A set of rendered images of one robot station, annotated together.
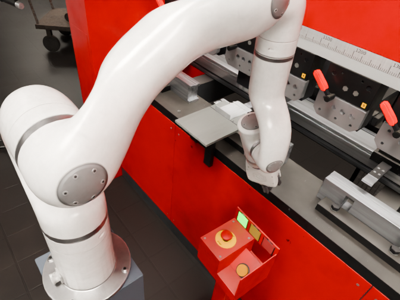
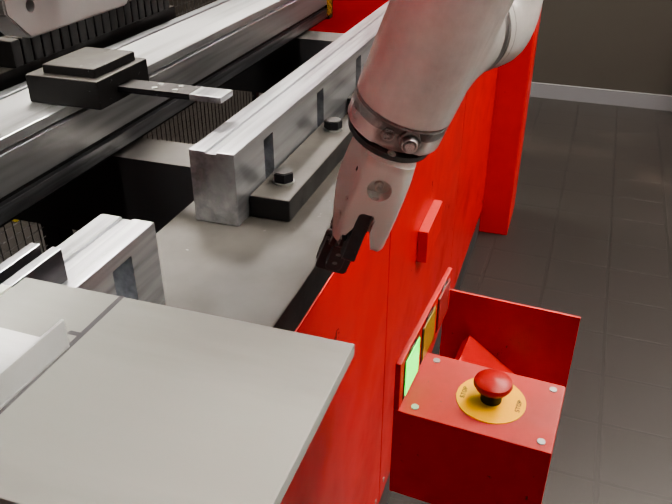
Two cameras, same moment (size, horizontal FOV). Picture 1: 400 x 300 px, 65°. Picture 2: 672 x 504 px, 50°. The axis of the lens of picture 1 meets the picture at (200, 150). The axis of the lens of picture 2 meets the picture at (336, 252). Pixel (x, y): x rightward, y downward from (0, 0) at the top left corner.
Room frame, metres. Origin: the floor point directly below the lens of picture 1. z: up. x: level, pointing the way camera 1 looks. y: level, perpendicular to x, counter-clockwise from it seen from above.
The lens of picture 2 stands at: (1.03, 0.32, 1.29)
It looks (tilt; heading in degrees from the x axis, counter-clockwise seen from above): 30 degrees down; 243
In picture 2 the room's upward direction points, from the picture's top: straight up
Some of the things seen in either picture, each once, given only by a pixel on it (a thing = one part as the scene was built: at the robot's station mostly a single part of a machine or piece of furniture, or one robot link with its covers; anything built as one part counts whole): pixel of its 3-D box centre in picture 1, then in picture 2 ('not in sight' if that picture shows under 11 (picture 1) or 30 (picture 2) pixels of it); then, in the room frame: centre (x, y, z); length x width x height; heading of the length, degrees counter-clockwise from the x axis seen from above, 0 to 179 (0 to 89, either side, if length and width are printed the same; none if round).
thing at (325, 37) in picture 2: not in sight; (249, 58); (0.42, -1.38, 0.81); 0.64 x 0.08 x 0.14; 135
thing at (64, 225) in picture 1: (56, 160); not in sight; (0.38, 0.24, 1.30); 0.19 x 0.12 x 0.24; 43
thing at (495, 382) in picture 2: (226, 237); (492, 391); (0.62, -0.12, 0.79); 0.04 x 0.04 x 0.04
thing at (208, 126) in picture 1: (216, 121); (106, 393); (1.00, -0.05, 1.00); 0.26 x 0.18 x 0.01; 135
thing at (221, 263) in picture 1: (235, 252); (488, 391); (0.60, -0.16, 0.75); 0.20 x 0.16 x 0.18; 41
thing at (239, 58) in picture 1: (249, 46); not in sight; (1.12, -0.13, 1.26); 0.15 x 0.09 x 0.17; 45
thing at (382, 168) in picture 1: (385, 165); (137, 80); (0.84, -0.64, 1.01); 0.26 x 0.12 x 0.05; 135
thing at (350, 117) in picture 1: (349, 94); not in sight; (0.84, -0.42, 1.26); 0.15 x 0.09 x 0.17; 45
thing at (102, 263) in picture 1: (82, 243); not in sight; (0.36, 0.22, 1.09); 0.19 x 0.19 x 0.18
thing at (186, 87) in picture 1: (163, 72); not in sight; (1.49, 0.23, 0.92); 0.50 x 0.06 x 0.10; 45
